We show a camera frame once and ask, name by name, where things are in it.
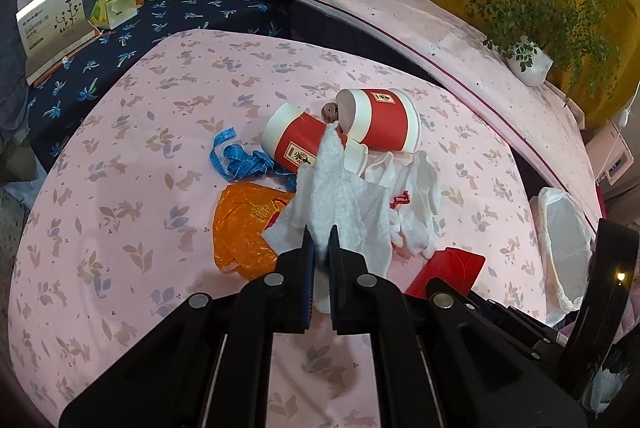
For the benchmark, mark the pink floral tablecloth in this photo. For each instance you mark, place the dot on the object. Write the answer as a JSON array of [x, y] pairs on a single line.
[[119, 234]]

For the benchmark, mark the pale pink dotted bedspread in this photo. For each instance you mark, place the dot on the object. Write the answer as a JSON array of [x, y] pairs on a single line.
[[534, 121]]

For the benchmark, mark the white tissue cloth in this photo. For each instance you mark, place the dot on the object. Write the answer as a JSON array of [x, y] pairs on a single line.
[[327, 196]]

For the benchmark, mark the orange plastic bag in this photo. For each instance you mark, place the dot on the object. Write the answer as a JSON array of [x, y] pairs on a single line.
[[243, 212]]

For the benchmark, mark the blue measuring tape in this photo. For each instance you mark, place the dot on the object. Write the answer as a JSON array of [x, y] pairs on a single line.
[[233, 163]]

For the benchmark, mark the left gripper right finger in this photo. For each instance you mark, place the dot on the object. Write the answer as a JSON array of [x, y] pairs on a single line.
[[442, 360]]

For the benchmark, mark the white glove with red mark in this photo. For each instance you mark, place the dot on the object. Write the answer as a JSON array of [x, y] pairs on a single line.
[[414, 200]]

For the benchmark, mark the white standing card box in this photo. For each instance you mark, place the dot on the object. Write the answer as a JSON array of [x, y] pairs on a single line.
[[51, 30]]

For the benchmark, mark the upright-lying red paper cup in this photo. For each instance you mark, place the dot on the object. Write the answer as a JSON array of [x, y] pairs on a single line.
[[383, 119]]

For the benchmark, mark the navy floral cloth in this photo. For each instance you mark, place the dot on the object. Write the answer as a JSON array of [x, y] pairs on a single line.
[[57, 106]]

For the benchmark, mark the potted green plant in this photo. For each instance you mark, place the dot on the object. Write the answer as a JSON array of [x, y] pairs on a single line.
[[570, 32]]

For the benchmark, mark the red paper envelope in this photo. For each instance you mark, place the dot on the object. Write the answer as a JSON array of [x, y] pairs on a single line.
[[456, 267]]

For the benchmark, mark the crushed red paper cup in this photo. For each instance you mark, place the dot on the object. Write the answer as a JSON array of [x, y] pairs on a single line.
[[291, 137]]

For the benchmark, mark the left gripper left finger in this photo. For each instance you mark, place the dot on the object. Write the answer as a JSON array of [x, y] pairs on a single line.
[[207, 363]]

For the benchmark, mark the brown cookie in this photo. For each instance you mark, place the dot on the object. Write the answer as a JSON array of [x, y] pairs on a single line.
[[329, 112]]

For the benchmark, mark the green yellow small box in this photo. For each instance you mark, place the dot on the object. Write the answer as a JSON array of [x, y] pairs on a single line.
[[110, 14]]

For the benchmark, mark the pink control box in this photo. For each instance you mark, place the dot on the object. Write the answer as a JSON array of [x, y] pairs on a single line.
[[608, 152]]

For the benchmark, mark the white lined trash bin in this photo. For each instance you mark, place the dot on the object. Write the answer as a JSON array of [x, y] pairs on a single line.
[[564, 240]]

